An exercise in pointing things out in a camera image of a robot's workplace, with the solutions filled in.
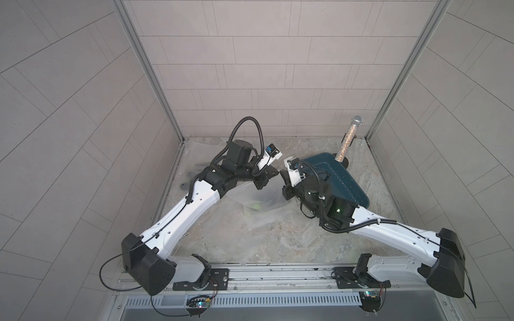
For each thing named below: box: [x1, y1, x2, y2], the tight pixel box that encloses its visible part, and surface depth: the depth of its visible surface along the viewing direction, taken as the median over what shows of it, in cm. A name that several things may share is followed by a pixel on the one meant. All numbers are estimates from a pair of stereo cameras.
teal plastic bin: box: [298, 152, 371, 209], surface depth 98 cm
